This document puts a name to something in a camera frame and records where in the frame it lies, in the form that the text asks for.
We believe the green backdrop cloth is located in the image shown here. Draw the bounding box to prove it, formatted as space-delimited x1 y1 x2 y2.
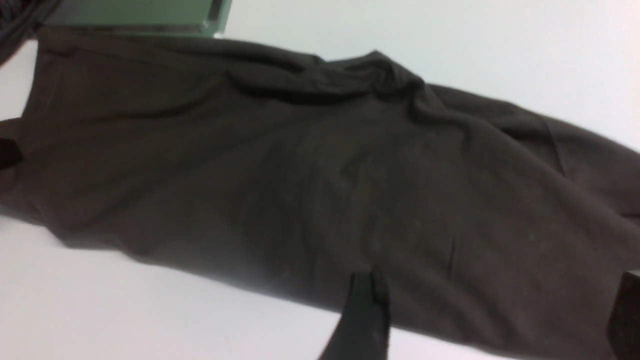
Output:
45 0 232 38

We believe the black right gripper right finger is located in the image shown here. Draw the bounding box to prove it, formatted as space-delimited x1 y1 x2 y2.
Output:
606 270 640 360

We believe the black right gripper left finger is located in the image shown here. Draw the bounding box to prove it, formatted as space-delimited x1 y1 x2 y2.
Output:
319 271 391 360

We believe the dark gray long-sleeved shirt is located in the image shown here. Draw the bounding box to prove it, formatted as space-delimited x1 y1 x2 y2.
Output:
1 28 640 360

